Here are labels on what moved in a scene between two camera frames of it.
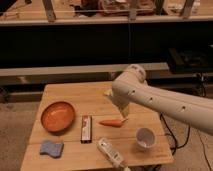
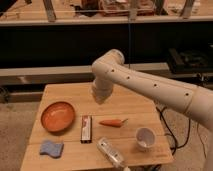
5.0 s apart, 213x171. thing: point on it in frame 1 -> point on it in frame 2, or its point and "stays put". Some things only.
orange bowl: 57,117 stays put
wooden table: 71,117 stays put
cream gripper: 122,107 -> 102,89
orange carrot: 114,122 stays put
